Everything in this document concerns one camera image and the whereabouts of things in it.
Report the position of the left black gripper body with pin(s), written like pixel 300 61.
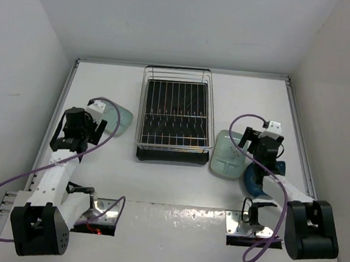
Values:
pixel 87 130

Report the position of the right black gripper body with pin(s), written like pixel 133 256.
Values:
pixel 255 157

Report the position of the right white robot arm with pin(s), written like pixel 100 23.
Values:
pixel 309 225

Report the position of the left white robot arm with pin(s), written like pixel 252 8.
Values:
pixel 42 225

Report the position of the dark blue shell plate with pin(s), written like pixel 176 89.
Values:
pixel 250 182

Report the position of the black drip tray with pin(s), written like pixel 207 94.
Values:
pixel 171 156

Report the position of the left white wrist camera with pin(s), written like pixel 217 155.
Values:
pixel 96 109

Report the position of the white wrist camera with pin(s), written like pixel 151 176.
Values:
pixel 96 109
pixel 272 130

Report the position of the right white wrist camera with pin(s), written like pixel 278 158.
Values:
pixel 272 130

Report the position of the right aluminium table rail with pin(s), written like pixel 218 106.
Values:
pixel 303 154

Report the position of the back aluminium table rail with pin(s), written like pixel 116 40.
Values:
pixel 213 70

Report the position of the wire dish rack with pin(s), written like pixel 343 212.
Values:
pixel 174 74

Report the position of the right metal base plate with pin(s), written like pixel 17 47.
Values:
pixel 237 228

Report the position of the metal base plate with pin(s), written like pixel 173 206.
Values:
pixel 237 228
pixel 104 211

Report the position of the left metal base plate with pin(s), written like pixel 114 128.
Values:
pixel 104 211

